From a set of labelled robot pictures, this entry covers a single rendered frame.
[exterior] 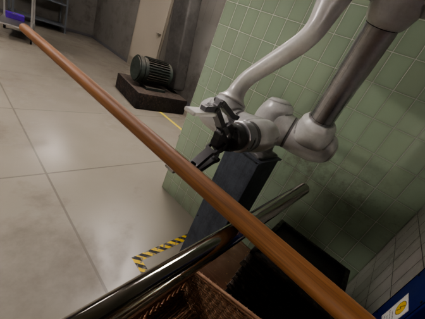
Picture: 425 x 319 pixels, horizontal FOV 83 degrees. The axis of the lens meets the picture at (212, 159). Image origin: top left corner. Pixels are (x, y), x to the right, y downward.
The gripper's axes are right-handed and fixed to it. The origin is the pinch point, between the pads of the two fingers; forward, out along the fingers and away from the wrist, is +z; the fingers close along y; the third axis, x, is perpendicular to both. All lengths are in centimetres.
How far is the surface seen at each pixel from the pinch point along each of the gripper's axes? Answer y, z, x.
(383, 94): -28, -113, -14
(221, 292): 43, -18, -19
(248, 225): -1.1, 8.3, -23.2
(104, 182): 119, -64, 125
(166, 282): 1.9, 20.8, -22.6
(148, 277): 1.5, 22.2, -21.3
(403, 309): 18, -35, -54
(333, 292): -1.6, 7.9, -35.0
